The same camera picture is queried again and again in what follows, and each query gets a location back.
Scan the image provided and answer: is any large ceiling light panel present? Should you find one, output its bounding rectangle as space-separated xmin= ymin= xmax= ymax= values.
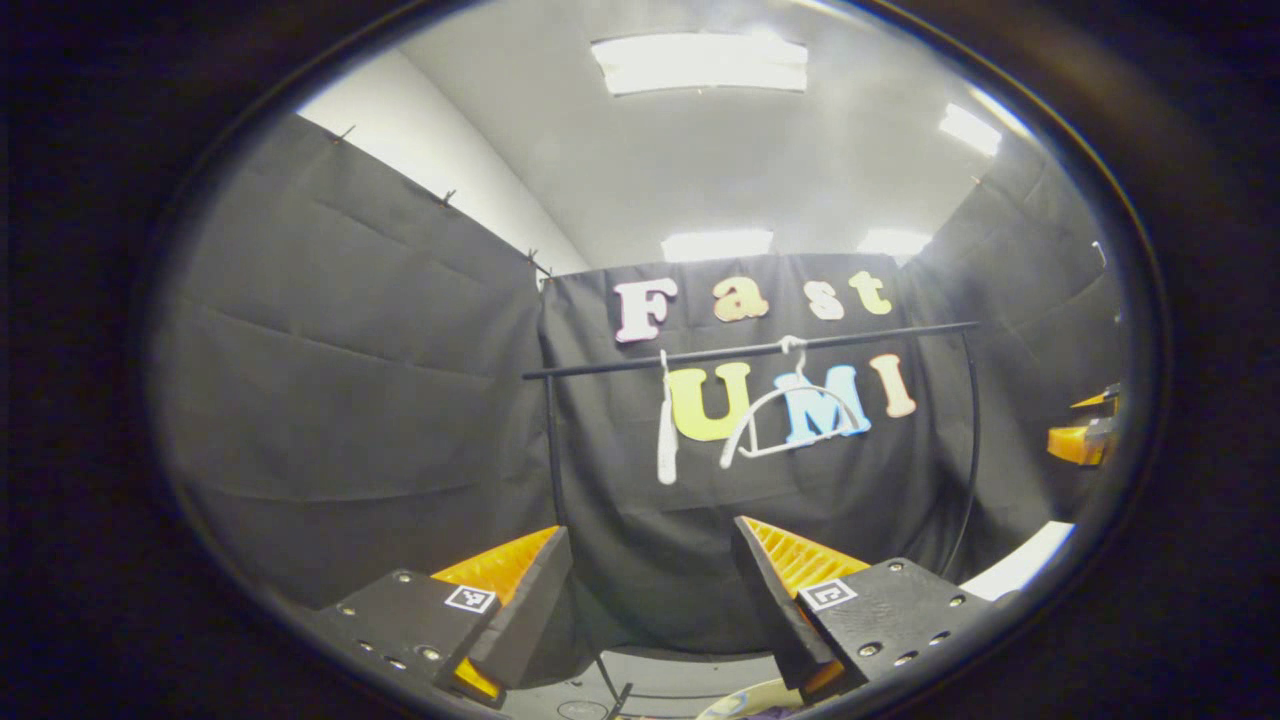
xmin=590 ymin=33 xmax=809 ymax=97

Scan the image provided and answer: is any white clothes hanger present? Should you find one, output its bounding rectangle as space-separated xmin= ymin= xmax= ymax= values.
xmin=655 ymin=348 xmax=681 ymax=487
xmin=718 ymin=335 xmax=869 ymax=471

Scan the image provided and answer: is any white board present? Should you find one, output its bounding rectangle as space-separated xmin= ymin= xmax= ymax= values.
xmin=958 ymin=520 xmax=1077 ymax=601

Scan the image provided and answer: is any round laundry hamper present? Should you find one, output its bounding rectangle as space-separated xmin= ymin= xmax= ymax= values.
xmin=695 ymin=678 xmax=831 ymax=720

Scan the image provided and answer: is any black clothes rack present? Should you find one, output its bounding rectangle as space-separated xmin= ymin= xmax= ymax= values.
xmin=522 ymin=320 xmax=984 ymax=720

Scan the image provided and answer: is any black backdrop cloth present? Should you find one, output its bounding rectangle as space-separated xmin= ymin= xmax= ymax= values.
xmin=150 ymin=115 xmax=1136 ymax=661

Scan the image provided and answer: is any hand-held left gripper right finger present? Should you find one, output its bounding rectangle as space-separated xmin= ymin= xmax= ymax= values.
xmin=732 ymin=515 xmax=1001 ymax=706

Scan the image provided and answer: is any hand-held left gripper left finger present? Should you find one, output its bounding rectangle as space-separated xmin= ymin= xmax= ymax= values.
xmin=305 ymin=525 xmax=574 ymax=711

